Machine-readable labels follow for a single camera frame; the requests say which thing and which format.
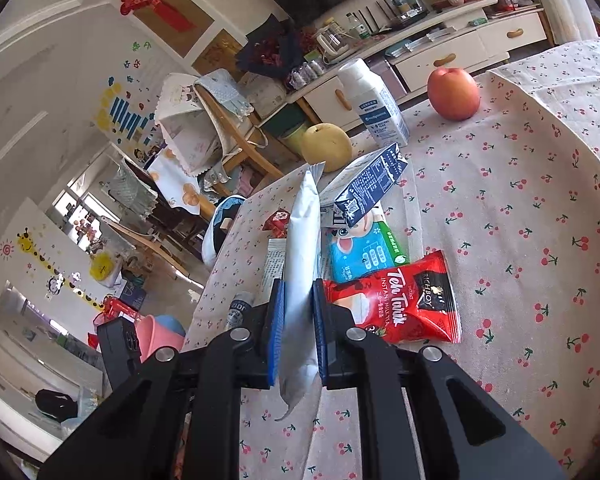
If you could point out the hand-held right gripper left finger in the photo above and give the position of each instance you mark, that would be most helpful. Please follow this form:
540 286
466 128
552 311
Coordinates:
277 330

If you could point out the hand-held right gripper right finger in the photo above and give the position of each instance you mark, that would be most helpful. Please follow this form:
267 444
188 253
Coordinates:
320 330

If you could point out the pink plastic bin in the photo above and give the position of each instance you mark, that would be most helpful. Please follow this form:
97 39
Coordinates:
155 335

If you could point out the white foil pouch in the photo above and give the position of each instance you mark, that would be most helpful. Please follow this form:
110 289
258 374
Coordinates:
300 260

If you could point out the red candy packet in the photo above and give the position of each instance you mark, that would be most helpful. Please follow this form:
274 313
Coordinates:
277 220

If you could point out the red printed box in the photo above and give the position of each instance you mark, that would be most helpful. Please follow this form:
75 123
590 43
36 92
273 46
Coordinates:
112 310

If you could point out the small dark printed tube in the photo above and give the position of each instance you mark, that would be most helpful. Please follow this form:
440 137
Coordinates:
240 307

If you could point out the blue plastic bin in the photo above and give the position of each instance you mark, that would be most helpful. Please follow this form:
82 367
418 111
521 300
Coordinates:
172 324

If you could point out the white stick sachet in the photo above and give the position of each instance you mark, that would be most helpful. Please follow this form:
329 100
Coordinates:
275 260

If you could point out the blue tissue packet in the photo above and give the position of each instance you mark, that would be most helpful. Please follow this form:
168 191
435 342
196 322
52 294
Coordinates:
360 255

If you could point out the red tea packet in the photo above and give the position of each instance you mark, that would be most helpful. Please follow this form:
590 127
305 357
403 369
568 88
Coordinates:
405 305

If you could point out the wooden chair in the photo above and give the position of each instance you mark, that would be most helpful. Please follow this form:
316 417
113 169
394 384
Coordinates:
252 155
145 245

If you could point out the blue white bag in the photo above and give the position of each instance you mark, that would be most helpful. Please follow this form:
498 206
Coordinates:
220 230

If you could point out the navy milk carton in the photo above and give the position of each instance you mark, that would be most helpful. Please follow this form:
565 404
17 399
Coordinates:
367 185

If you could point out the grey lace cloth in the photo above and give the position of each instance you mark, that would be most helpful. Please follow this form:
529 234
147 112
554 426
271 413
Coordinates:
130 190

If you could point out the orange print cloth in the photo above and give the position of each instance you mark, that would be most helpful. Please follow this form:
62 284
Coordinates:
180 185

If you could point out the yellow pear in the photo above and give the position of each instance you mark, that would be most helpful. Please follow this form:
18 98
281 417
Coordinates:
325 145

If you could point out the pale green container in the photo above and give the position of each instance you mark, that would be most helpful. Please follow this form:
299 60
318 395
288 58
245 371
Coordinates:
292 135

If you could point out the white printed cloth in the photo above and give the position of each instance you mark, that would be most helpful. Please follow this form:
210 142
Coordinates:
185 125

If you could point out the white milk bottle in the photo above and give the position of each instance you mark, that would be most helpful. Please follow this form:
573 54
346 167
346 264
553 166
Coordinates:
380 110

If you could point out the cardboard box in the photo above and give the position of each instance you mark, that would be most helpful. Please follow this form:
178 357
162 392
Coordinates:
262 92

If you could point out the pale blue lace cloth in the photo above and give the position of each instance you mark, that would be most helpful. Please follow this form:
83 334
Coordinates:
225 92

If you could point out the row of small bottles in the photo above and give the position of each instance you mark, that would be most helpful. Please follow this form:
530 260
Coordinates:
305 72

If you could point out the red apple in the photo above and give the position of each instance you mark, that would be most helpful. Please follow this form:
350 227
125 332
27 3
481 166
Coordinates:
452 92

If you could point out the dark flower bouquet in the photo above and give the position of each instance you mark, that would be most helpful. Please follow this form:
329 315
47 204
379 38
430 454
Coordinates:
265 50

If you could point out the glass electric kettle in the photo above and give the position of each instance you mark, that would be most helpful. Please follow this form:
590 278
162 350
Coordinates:
332 40

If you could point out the green label water bottle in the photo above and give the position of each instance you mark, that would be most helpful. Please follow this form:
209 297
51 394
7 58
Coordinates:
360 25

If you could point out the white cabinet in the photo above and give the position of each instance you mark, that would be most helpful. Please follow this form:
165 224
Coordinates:
505 35

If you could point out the giraffe wall sticker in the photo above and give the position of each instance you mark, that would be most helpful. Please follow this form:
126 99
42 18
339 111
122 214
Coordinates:
40 260

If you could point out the blue yellow wall sticker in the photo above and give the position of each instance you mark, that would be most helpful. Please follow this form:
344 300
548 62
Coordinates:
120 110

